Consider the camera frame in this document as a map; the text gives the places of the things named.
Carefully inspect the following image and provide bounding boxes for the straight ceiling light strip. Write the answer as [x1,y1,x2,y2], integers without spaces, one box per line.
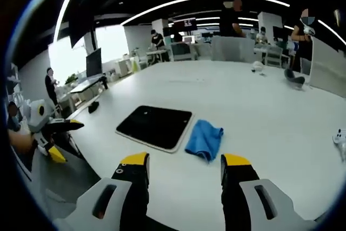
[53,0,89,44]

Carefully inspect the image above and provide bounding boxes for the dark grey curved object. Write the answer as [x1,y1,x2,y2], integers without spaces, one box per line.
[283,68,306,85]

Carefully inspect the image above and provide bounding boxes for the black monitor stand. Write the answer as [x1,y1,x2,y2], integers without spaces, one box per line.
[98,75,109,90]

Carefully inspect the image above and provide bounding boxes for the frosted desk partition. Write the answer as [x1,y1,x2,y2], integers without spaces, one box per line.
[211,36,255,63]

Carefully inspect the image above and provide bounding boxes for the white device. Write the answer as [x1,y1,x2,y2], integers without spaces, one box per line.
[331,127,346,163]

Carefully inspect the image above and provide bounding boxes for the black computer monitor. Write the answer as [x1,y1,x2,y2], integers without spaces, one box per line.
[85,48,103,79]

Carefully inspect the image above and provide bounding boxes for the grey monitor desk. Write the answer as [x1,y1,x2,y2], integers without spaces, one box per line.
[69,78,105,96]

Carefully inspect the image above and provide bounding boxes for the white partition panel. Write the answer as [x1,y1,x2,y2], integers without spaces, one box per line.
[309,36,346,91]

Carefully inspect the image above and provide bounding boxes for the blue cleaning cloth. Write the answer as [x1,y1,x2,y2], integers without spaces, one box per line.
[184,119,224,163]

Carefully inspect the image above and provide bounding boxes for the light grey office chair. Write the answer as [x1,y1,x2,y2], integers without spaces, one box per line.
[31,144,101,215]

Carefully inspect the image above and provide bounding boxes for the grey desk partition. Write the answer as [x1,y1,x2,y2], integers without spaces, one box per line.
[170,42,195,61]

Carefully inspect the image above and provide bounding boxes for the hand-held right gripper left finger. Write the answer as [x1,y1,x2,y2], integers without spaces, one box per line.
[54,151,152,231]

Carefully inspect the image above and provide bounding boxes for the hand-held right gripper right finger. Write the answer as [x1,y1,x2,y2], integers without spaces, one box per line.
[220,153,317,231]

